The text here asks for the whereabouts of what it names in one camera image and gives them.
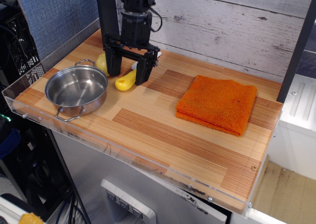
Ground clear acrylic table guard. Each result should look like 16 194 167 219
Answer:
5 31 282 224

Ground yellow handled white toy knife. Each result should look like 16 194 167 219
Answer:
115 51 163 92

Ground yellow toy potato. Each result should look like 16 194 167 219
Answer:
95 53 109 76

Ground dark left frame post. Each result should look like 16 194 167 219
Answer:
97 0 120 50

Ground black plastic crate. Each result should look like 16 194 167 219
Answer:
4 12 40 75

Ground yellow object bottom left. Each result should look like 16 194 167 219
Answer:
18 213 44 224

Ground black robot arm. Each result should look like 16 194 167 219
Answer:
97 0 160 86

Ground stainless steel pot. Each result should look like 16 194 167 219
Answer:
44 59 108 122

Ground dark frame post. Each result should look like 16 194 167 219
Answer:
97 0 120 50
277 0 316 103

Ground dark right frame post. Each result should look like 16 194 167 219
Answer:
277 0 316 103

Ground white aluminium side unit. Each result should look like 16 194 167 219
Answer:
267 75 316 180

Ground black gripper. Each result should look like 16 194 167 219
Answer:
104 10 159 86

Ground folded orange cloth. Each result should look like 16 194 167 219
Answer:
176 75 257 137

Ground silver toy fridge cabinet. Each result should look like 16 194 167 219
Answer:
51 130 232 224

